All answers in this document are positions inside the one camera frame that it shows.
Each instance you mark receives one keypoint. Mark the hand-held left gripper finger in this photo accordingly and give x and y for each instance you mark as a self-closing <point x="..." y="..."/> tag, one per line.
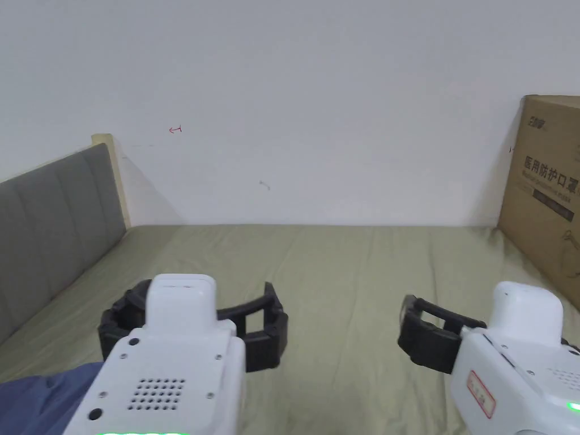
<point x="118" y="324"/>
<point x="267" y="340"/>

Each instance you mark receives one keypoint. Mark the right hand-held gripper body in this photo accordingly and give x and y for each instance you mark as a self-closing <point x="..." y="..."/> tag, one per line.
<point x="525" y="362"/>

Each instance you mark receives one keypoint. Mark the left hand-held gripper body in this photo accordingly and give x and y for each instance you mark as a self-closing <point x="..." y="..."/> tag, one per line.
<point x="176" y="362"/>

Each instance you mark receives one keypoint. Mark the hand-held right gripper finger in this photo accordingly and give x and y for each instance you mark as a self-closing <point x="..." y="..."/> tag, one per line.
<point x="426" y="340"/>

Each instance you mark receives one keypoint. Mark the bed with pale green sheet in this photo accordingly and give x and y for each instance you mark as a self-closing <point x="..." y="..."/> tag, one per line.
<point x="344" y="267"/>

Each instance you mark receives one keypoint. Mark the dark blue garment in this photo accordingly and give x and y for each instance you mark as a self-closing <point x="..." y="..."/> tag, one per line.
<point x="41" y="398"/>

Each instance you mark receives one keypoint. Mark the grey padded headboard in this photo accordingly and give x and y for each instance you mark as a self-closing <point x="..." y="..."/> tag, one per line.
<point x="54" y="226"/>

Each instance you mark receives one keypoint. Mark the brown cardboard carton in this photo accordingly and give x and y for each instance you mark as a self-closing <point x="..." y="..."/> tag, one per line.
<point x="550" y="213"/>

